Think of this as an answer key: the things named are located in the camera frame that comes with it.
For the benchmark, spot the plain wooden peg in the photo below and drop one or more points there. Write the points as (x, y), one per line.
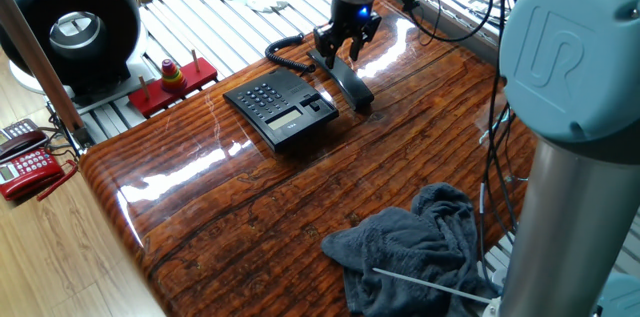
(144, 88)
(195, 61)

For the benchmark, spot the white zip tie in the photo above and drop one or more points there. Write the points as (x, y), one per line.
(430, 284)

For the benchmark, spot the black telephone handset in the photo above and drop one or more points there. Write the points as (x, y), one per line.
(350, 84)

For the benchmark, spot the black desk telephone base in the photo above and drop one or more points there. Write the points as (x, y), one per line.
(275, 112)

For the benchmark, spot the rainbow stacking rings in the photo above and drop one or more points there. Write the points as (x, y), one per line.
(173, 79)

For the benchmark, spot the red desk telephone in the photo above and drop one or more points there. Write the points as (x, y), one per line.
(30, 174)

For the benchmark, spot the slanted frame post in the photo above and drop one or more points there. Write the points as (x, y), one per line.
(40, 62)

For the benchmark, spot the dark grey crumpled cloth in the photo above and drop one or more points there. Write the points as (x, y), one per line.
(415, 247)

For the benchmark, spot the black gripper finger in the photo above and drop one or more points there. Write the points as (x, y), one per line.
(369, 29)
(329, 42)

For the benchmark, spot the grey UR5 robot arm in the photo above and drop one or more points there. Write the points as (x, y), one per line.
(570, 107)

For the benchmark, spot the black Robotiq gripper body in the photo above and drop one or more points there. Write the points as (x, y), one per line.
(347, 17)

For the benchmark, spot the red wooden peg board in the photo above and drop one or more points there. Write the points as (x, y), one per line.
(165, 99)

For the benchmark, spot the grey desk telephone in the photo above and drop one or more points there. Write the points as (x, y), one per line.
(20, 127)

